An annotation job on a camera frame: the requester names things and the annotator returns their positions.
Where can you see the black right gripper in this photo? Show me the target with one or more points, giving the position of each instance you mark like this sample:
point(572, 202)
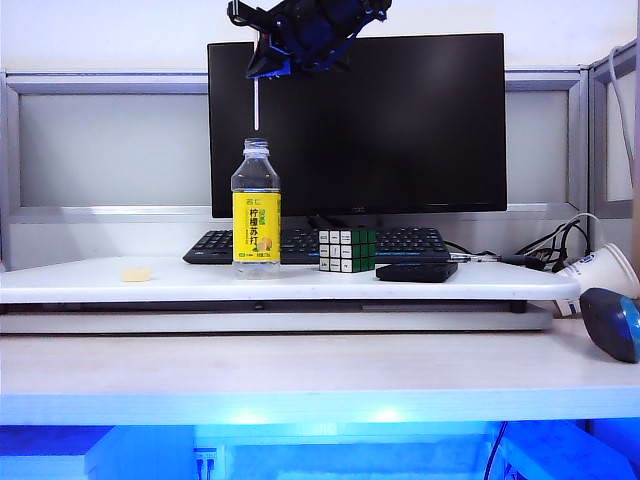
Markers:
point(315, 25)

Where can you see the thin wooden stick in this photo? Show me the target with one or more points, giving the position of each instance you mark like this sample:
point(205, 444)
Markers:
point(257, 105)

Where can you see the clear bottle with yellow label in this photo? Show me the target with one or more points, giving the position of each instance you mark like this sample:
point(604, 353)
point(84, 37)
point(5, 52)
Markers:
point(256, 225)

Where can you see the black computer monitor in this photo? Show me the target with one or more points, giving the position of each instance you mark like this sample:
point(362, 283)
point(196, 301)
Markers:
point(380, 135)

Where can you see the black computer keyboard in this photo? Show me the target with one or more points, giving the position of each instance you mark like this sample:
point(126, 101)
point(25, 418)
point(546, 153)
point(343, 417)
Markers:
point(210, 247)

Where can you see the black rubik's cube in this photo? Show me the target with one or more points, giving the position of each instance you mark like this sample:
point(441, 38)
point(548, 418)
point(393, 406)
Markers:
point(345, 250)

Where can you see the small yellow eraser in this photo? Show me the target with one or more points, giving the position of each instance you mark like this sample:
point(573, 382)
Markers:
point(136, 275)

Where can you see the flat black box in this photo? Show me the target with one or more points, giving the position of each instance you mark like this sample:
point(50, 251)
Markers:
point(415, 272)

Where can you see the white monitor riser shelf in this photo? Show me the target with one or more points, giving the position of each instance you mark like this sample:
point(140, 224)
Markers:
point(150, 290)

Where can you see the silver and black pen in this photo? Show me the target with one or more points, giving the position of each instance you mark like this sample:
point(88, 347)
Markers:
point(475, 258)

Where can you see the small white paper cup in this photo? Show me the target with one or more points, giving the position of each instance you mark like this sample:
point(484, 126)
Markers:
point(565, 308)

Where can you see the white paper cup, blue logo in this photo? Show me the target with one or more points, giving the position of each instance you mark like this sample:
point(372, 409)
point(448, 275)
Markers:
point(605, 270)

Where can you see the grey and blue computer mouse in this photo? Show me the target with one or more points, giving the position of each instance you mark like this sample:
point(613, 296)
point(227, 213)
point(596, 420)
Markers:
point(607, 325)

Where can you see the grey cubicle partition frame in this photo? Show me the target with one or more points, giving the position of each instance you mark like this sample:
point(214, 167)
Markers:
point(100, 82)

